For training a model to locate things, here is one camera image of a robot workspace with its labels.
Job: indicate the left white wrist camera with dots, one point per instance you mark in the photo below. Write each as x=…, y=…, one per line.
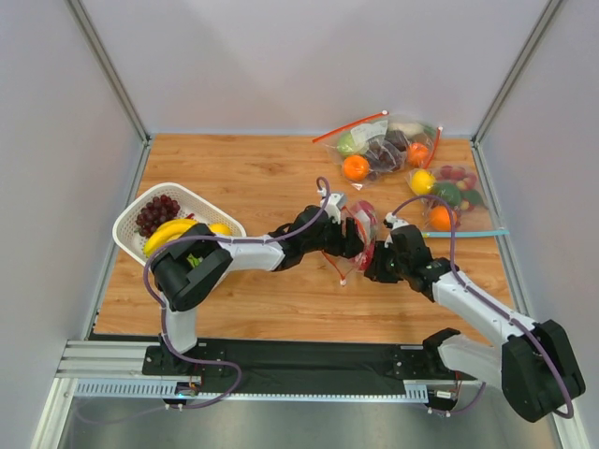
x=333, y=205

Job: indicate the orange-zip bag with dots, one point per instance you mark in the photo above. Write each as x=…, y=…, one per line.
x=345, y=268
x=430, y=137
x=361, y=130

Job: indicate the orange fake fruit middle bag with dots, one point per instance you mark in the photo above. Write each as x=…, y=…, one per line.
x=418, y=155

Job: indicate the aluminium corner frame post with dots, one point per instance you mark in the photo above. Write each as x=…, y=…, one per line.
x=525, y=55

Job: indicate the yellow fake banana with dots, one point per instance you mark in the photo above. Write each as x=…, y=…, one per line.
x=165, y=233

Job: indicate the white slotted cable duct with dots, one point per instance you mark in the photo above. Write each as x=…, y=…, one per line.
x=171, y=389

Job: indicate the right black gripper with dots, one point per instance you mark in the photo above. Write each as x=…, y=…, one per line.
x=385, y=258

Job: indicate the yellow fake pear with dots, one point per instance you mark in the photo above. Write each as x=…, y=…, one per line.
x=220, y=229

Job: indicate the orange fake fruit blue bag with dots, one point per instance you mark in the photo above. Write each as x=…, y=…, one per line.
x=441, y=219

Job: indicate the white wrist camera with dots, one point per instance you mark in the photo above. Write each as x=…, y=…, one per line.
x=333, y=205
x=392, y=222

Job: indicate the blue-zip clear bag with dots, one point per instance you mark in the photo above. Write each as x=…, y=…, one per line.
x=477, y=223

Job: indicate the left aluminium frame post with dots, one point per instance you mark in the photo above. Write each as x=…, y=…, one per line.
x=87, y=27

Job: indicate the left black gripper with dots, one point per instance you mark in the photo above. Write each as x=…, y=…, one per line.
x=351, y=236

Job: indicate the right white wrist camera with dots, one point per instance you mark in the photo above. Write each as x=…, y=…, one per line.
x=392, y=222

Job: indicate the green fake avocado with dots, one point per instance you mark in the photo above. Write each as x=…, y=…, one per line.
x=447, y=191

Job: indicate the white fake radish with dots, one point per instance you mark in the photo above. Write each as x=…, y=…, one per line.
x=408, y=129

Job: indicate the red dragon fruit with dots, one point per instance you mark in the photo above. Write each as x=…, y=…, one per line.
x=364, y=214

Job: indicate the orange fake fruit left bag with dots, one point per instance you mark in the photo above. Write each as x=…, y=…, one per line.
x=355, y=168

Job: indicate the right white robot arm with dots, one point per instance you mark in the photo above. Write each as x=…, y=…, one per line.
x=532, y=363

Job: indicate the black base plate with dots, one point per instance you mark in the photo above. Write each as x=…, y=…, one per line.
x=325, y=367

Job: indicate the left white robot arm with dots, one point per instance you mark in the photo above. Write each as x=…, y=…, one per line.
x=186, y=273

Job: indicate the green fake cabbage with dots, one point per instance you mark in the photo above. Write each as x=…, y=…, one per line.
x=346, y=146

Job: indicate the dark purple fake grapes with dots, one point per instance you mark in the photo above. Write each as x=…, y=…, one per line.
x=387, y=154

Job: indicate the white perforated plastic basket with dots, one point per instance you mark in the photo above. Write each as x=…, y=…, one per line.
x=124, y=231

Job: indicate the yellow fake apple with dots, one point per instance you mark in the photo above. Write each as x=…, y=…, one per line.
x=421, y=182

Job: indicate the green striped fake melon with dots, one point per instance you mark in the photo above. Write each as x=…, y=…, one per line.
x=193, y=261

